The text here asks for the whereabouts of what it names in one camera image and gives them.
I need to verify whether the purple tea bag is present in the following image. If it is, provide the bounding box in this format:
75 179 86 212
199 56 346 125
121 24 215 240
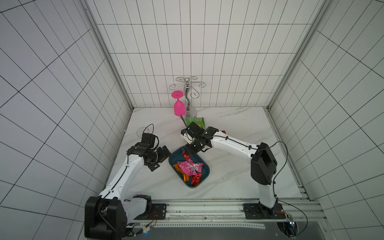
178 161 190 176

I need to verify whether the orange tea bag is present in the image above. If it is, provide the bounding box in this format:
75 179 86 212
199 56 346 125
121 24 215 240
173 164 190 182

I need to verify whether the pink tea bag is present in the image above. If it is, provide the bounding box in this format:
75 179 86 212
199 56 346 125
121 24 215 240
189 163 203 176

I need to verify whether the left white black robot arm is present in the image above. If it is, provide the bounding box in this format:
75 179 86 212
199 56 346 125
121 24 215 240
84 143 171 240

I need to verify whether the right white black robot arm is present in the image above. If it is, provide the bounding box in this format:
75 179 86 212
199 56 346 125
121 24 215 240
181 127 278 210

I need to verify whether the teal plastic storage box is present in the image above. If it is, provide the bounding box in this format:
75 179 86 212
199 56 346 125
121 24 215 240
169 147 210 188

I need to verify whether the green snack packet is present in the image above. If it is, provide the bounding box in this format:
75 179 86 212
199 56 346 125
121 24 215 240
186 117 206 129

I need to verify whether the clear glass on table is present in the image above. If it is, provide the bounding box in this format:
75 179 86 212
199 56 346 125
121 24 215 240
136 127 152 139

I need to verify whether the pink plastic wine glass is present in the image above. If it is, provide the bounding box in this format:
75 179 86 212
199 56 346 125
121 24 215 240
172 91 187 117

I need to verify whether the silver metal glass rack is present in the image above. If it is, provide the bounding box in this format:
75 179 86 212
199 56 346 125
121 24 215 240
169 76 206 118

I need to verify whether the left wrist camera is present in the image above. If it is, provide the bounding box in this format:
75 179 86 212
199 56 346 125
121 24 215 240
141 133 160 149

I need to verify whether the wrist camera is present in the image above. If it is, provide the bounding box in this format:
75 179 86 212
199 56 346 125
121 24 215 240
181 123 205 141
141 133 160 149

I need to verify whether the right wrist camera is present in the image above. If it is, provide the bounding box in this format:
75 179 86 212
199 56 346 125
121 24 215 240
181 123 205 141

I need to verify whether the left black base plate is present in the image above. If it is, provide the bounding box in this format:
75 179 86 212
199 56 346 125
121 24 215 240
135 204 168 220

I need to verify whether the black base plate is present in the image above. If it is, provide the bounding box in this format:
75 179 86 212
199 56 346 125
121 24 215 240
135 204 168 220
243 203 287 220

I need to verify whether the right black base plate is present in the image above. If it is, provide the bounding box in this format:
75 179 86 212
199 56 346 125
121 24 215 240
243 203 287 220

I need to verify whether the aluminium mounting rail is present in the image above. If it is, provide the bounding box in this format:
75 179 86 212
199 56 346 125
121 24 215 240
150 201 326 229

